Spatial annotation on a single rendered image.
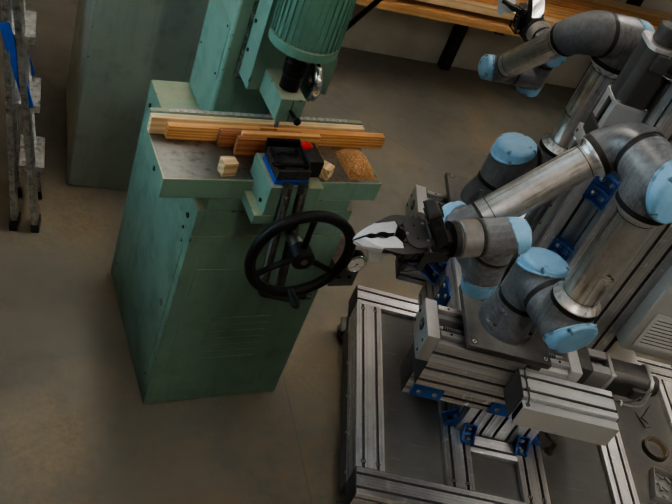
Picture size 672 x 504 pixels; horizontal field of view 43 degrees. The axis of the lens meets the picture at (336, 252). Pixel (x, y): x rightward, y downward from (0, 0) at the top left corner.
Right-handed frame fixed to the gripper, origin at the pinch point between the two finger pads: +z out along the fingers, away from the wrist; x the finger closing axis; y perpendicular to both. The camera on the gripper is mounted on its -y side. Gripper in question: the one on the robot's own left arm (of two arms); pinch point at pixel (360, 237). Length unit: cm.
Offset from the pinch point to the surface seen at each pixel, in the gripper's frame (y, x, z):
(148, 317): 103, 46, 28
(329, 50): 12, 62, -11
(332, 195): 48, 47, -17
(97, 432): 122, 20, 45
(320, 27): 5, 63, -7
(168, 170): 38, 49, 27
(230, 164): 36, 48, 12
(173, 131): 38, 61, 24
